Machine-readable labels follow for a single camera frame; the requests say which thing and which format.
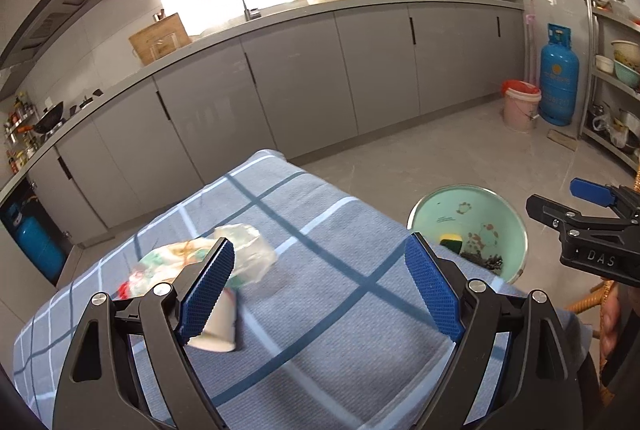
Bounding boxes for red foam net sleeve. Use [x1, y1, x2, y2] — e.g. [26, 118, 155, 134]
[117, 281, 131, 300]

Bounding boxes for white paper cup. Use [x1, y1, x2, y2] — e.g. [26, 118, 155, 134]
[188, 288, 238, 353]

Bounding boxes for yellow sponge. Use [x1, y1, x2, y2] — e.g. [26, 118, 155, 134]
[438, 234, 463, 254]

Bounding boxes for green printed plastic bag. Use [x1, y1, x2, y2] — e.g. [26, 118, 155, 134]
[127, 224, 278, 298]

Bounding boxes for black foam net sleeve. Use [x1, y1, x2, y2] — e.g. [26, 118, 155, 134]
[460, 250, 503, 275]

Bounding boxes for grey kitchen counter cabinets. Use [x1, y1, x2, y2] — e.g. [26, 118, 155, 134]
[9, 0, 524, 281]

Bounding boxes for person's right hand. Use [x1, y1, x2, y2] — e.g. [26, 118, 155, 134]
[600, 283, 622, 358]

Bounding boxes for wicker chair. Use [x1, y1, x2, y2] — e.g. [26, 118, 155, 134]
[565, 279, 614, 340]

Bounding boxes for metal storage shelf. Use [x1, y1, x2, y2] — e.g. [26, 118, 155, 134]
[578, 0, 639, 171]

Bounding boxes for pink bucket with red bag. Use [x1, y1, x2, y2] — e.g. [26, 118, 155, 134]
[501, 80, 541, 133]

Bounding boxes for blue gas cylinder in cabinet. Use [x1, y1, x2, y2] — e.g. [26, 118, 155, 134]
[2, 203, 65, 285]

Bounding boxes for blue checked tablecloth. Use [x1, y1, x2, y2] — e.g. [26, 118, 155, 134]
[12, 149, 594, 430]

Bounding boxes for spice rack with bottles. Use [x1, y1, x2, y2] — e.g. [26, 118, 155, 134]
[1, 92, 40, 174]

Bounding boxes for black wok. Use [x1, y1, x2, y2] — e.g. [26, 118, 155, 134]
[17, 101, 64, 135]

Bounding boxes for wooden cutting board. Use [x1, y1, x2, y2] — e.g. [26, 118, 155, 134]
[129, 14, 192, 66]

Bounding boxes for range hood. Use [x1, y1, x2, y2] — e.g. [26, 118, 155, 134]
[1, 0, 99, 69]

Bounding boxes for blue gas cylinder by wall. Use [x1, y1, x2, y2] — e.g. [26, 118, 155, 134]
[538, 23, 579, 127]

